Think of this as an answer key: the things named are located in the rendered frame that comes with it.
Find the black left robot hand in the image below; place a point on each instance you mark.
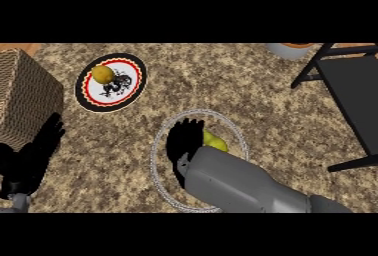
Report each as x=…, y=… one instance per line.
x=34, y=156

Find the yellow round fruit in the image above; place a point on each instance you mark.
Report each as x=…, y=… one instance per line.
x=102, y=74

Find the brown wicker basket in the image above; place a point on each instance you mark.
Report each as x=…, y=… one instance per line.
x=24, y=96

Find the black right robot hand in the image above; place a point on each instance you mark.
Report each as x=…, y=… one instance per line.
x=183, y=141

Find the black tiered shelf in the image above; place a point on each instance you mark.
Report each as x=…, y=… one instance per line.
x=351, y=86

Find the grey pot with orange top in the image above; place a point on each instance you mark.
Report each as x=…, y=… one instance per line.
x=291, y=50

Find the round grey-rimmed placemat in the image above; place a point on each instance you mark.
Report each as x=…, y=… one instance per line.
x=162, y=186

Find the round black red white plate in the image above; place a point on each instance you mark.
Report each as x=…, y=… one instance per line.
x=123, y=93

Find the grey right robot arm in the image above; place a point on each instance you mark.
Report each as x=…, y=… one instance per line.
x=236, y=183

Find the yellow-green eggplant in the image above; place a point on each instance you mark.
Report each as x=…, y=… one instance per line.
x=216, y=141

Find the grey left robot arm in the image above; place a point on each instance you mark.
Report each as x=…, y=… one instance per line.
x=15, y=202

